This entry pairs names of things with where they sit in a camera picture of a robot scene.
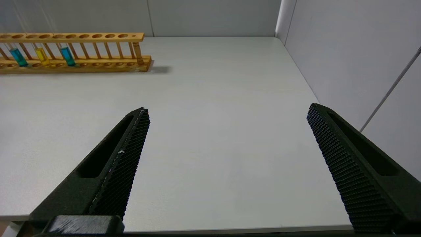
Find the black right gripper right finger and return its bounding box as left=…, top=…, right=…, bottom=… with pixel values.
left=307, top=103, right=421, bottom=232

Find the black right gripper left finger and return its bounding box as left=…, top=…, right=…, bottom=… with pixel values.
left=29, top=107, right=151, bottom=231

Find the test tube with blue pigment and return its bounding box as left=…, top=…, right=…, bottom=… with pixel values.
left=0, top=20, right=29, bottom=67

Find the wooden test tube rack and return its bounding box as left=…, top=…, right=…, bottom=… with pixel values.
left=0, top=32, right=152, bottom=74

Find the test tube with yellow pigment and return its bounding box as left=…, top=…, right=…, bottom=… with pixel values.
left=13, top=0, right=51, bottom=66

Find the test tube with teal pigment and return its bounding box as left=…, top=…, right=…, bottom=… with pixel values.
left=39, top=0, right=76, bottom=67

